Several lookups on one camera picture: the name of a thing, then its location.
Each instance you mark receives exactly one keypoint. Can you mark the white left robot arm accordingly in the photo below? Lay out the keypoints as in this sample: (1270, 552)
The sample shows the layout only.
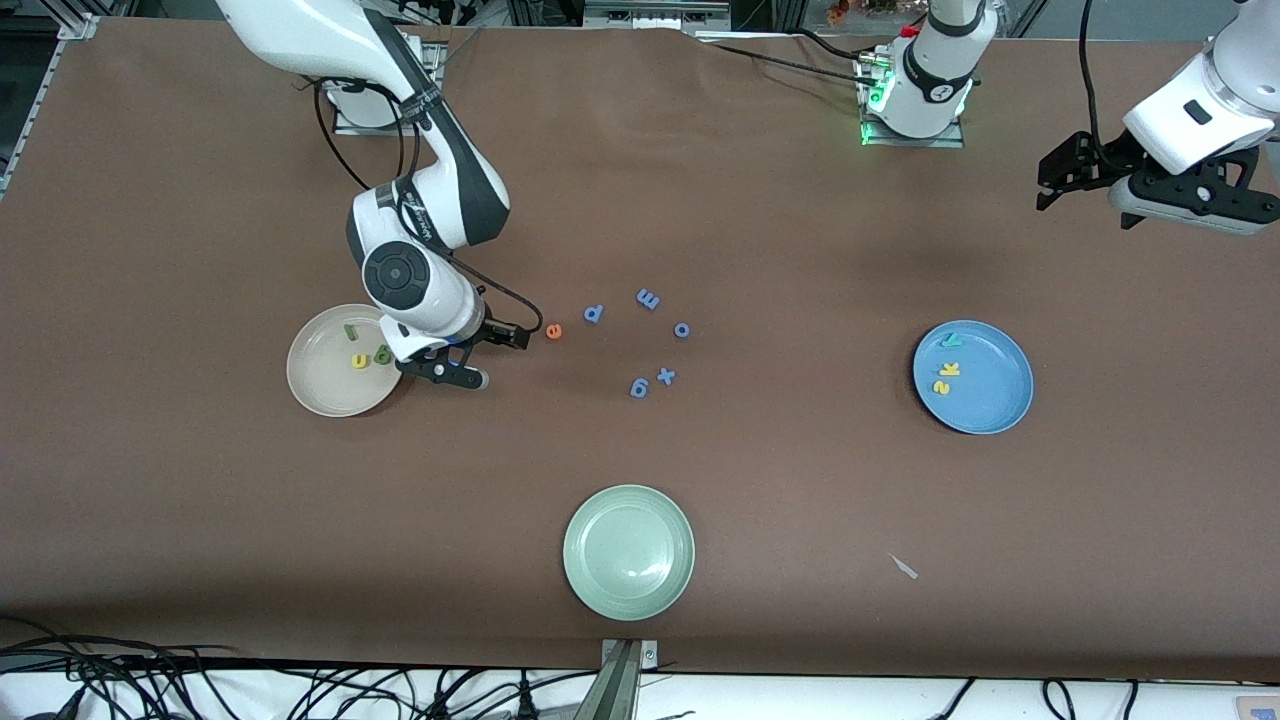
(935, 70)

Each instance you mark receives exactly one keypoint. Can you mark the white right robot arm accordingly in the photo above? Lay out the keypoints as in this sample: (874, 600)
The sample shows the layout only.
(310, 35)

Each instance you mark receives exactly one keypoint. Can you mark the blue foam letter p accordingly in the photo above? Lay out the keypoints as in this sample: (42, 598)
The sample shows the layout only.
(593, 313)

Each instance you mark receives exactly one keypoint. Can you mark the beige plate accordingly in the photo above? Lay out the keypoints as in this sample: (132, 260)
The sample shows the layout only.
(325, 385)

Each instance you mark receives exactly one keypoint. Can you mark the blue foam letter g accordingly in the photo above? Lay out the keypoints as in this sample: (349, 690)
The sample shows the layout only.
(639, 387)

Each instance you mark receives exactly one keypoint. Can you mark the blue foam letter m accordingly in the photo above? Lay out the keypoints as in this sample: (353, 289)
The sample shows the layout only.
(648, 298)

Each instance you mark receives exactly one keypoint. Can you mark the brown table cover sheet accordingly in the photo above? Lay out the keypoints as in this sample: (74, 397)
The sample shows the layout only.
(640, 200)

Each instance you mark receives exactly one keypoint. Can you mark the pale green plate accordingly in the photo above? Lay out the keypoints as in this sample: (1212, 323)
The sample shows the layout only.
(629, 552)

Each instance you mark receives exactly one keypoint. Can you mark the blue plate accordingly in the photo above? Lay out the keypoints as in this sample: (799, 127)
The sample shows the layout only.
(990, 395)

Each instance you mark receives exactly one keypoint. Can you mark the orange flowers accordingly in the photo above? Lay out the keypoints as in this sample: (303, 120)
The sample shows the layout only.
(865, 8)

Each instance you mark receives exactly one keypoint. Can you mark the small tan box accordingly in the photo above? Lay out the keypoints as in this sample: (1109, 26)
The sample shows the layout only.
(1258, 708)

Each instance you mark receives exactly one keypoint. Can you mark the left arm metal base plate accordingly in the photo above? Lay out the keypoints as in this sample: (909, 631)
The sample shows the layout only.
(915, 142)

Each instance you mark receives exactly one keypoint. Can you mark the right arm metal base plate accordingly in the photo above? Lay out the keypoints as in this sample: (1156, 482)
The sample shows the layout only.
(385, 128)

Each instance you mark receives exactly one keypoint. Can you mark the grey metal frame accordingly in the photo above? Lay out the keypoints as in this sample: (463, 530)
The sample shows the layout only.
(655, 12)

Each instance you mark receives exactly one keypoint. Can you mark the metal mounting bracket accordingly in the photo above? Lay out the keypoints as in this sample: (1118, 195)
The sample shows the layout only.
(622, 680)

